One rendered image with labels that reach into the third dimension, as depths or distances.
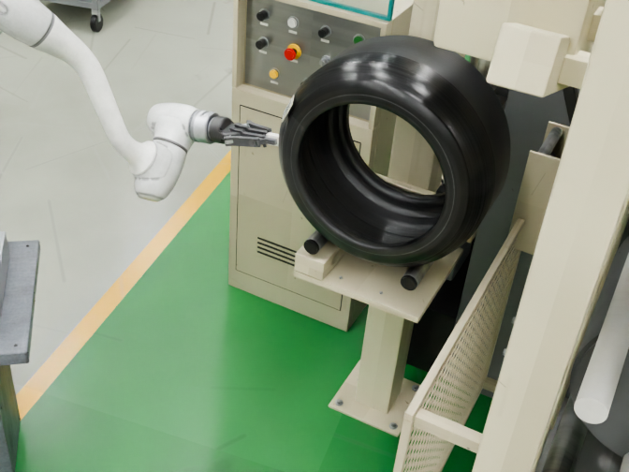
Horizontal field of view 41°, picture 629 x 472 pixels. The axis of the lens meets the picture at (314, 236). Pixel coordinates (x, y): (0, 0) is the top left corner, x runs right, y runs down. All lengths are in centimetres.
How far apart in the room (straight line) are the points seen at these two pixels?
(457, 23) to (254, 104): 156
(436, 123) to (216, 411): 150
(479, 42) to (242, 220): 190
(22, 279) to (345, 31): 125
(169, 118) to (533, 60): 124
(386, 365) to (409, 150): 83
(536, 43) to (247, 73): 176
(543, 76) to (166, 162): 122
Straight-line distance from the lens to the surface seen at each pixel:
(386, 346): 283
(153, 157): 231
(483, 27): 152
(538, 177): 223
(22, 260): 264
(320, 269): 225
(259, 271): 337
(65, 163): 435
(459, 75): 201
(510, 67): 141
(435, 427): 171
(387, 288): 228
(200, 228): 384
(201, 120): 234
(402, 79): 192
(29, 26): 214
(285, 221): 316
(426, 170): 241
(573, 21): 148
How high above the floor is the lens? 223
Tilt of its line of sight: 36 degrees down
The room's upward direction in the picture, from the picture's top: 5 degrees clockwise
